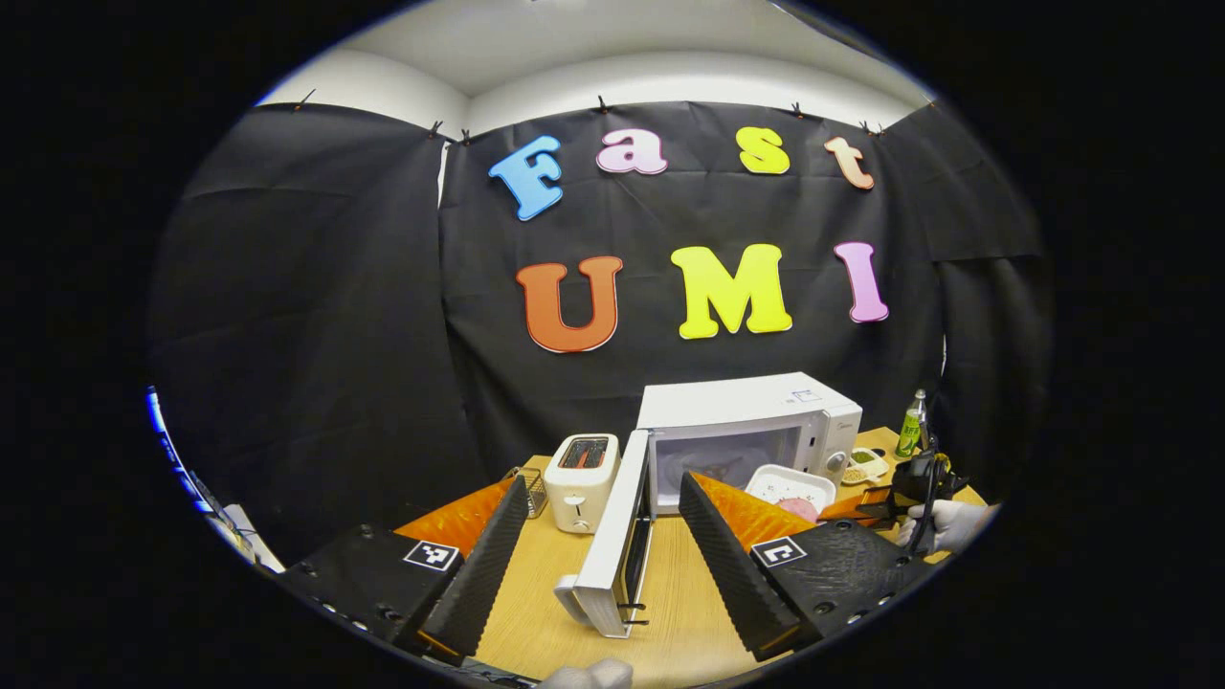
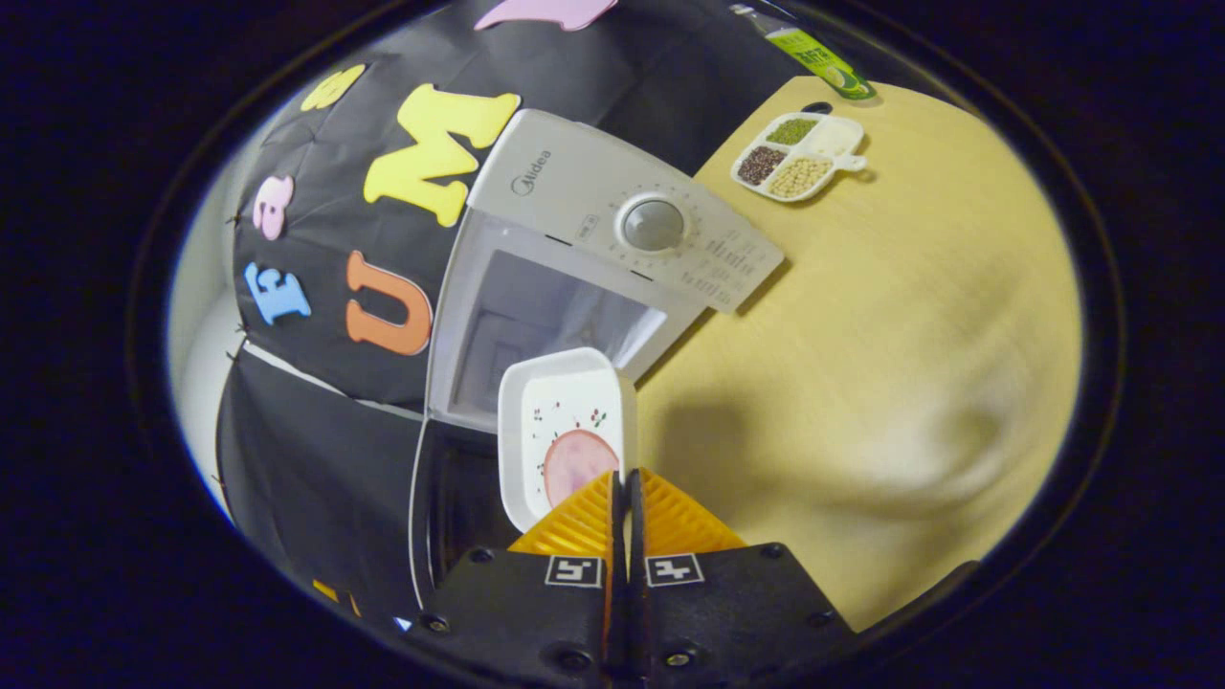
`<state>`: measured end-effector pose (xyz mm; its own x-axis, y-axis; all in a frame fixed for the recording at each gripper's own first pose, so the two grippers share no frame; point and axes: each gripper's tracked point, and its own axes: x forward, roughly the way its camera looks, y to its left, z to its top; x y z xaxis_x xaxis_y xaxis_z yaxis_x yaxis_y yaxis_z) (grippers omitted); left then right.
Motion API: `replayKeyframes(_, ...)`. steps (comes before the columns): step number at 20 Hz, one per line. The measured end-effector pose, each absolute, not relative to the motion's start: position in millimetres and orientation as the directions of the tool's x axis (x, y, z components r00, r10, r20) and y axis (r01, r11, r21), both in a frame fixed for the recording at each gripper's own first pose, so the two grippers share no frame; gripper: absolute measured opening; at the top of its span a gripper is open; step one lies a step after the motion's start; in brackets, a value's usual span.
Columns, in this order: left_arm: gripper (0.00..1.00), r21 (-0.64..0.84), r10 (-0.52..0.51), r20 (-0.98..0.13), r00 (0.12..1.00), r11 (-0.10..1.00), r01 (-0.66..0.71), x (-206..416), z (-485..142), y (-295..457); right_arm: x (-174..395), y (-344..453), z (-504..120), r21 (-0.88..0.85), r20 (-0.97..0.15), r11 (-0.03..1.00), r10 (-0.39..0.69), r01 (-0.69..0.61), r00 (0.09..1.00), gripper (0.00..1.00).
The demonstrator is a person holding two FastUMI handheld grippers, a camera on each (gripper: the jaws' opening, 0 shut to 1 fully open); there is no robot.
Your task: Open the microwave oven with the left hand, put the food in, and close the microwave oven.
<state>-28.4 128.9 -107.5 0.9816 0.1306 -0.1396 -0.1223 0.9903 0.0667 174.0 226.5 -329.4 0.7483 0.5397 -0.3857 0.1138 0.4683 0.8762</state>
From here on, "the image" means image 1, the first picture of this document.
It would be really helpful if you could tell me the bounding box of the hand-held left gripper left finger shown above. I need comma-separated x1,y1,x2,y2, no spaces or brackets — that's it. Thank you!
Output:
278,476,530,661

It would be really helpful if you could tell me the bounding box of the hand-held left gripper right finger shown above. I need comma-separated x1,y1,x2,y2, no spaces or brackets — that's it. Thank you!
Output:
678,471,934,663

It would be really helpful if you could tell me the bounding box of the white rectangular tray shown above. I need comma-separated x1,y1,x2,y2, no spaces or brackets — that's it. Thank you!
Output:
745,464,837,525

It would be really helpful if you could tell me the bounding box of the white microwave oven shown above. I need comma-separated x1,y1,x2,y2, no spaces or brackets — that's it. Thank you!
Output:
553,371,863,639

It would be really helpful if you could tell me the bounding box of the white divided dish with grains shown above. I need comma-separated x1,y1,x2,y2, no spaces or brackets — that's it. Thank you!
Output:
840,447,891,486

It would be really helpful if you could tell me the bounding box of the green drink bottle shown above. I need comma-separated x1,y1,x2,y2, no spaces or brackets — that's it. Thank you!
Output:
896,389,929,457

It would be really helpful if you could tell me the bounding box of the white toaster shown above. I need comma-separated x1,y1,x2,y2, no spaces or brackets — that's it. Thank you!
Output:
544,433,621,535

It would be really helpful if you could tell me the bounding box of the black backdrop cloth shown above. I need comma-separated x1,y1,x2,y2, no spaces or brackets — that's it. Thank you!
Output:
148,100,1054,575

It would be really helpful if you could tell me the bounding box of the wire mesh basket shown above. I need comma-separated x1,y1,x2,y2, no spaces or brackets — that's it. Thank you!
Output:
504,466,548,520

